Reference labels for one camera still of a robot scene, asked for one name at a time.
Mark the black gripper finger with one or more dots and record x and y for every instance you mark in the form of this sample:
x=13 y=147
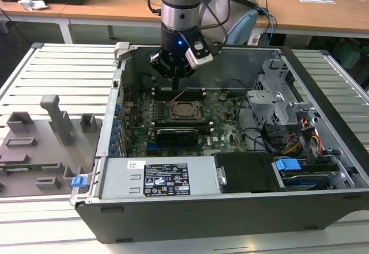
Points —
x=157 y=61
x=177 y=84

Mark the silver square CPU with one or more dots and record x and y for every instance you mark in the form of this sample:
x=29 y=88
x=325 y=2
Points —
x=187 y=110

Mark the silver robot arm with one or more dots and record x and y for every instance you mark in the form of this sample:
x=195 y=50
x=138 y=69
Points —
x=180 y=3

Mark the CPU socket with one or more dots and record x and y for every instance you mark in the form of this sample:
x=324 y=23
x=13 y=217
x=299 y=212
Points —
x=171 y=111

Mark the coin cell battery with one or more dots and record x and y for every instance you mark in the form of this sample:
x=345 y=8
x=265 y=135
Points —
x=223 y=96

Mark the black graphics card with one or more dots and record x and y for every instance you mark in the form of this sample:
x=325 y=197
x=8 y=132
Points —
x=177 y=136

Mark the wooden desk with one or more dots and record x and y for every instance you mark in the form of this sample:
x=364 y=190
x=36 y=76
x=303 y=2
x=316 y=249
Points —
x=29 y=13
x=129 y=9

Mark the green motherboard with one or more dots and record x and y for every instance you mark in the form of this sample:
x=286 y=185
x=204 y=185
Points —
x=227 y=133

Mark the silver metal drive cage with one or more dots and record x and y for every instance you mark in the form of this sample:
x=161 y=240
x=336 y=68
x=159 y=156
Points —
x=265 y=104

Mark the silver power supply with label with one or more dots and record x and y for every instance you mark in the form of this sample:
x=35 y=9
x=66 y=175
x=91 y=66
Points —
x=121 y=179

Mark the black plastic shroud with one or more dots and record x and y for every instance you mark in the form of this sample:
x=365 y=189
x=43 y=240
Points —
x=248 y=173

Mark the hard disk in blue carrier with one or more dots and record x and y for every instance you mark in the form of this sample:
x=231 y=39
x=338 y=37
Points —
x=286 y=167

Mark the crumpled white paper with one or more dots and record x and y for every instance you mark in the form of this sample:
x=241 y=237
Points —
x=31 y=4

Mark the blue plastic latch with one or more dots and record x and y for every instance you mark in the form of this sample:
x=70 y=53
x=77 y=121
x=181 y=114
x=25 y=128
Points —
x=78 y=182

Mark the black open PC case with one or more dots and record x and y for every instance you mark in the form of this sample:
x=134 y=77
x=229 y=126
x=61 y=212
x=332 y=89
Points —
x=201 y=222

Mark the grey parts rack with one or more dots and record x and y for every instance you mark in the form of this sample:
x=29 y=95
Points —
x=37 y=150

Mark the green RAM stick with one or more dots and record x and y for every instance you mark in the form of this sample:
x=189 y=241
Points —
x=34 y=166

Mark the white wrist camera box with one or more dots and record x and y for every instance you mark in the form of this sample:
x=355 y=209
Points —
x=199 y=61

